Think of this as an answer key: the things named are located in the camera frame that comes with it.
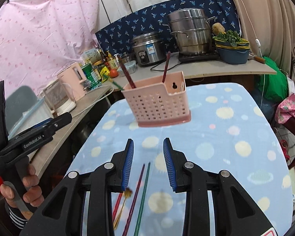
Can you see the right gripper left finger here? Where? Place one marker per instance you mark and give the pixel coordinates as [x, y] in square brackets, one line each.
[62, 211]

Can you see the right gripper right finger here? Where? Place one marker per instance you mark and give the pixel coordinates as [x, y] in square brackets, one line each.
[235, 212]

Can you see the gold fork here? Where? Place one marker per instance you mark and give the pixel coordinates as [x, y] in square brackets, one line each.
[126, 195]

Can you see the purple-red chopstick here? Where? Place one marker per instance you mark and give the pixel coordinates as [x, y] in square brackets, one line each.
[126, 227]

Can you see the green chopstick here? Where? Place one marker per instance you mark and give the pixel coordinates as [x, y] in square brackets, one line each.
[141, 207]
[116, 84]

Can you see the dark maroon chopstick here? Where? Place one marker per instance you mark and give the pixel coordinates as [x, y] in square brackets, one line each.
[132, 84]

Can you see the bright red chopstick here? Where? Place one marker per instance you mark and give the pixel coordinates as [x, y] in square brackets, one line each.
[117, 203]

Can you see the person's left hand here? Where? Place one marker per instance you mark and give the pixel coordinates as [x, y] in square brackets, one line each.
[22, 192]

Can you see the white glass blender jug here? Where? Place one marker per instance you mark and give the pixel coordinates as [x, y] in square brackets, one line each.
[57, 98]

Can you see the blue polka dot tablecloth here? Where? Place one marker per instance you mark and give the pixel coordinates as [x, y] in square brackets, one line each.
[227, 131]

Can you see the pink electric kettle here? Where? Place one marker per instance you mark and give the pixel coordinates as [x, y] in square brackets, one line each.
[73, 79]

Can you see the green box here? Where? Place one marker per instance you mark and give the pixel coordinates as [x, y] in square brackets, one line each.
[91, 76]

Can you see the pink curtain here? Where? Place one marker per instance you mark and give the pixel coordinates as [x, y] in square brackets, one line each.
[39, 38]

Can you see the pink floral bag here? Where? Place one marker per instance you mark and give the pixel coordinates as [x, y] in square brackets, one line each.
[285, 113]

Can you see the yellow snack package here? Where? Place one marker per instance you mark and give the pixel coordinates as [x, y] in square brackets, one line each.
[104, 73]

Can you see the green chopstick in holder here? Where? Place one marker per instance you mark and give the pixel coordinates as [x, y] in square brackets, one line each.
[116, 84]

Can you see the green plastic bag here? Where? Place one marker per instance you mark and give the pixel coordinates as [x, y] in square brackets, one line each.
[273, 87]

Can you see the pink plastic utensil holder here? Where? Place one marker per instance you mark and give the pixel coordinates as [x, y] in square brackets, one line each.
[156, 102]

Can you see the red tomato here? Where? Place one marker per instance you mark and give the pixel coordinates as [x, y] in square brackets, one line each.
[114, 73]

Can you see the cooking oil bottle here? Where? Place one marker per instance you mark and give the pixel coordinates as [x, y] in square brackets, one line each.
[112, 61]

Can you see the glass food container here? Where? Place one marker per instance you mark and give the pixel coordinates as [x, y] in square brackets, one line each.
[130, 66]

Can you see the navy patterned cloth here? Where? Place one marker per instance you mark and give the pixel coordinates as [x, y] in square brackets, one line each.
[118, 36]

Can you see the blue bowl with greens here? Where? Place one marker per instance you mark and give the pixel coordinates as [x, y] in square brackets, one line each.
[232, 49]

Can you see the black induction cooker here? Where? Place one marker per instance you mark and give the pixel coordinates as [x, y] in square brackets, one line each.
[196, 58]

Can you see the silver rice cooker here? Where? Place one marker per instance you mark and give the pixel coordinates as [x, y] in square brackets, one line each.
[149, 49]

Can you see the potato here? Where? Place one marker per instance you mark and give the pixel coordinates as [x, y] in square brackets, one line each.
[217, 28]

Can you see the stainless steel steamer pot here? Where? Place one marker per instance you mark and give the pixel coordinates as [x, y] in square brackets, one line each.
[192, 31]

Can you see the beige hanging cloth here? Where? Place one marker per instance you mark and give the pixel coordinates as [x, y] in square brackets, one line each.
[269, 25]

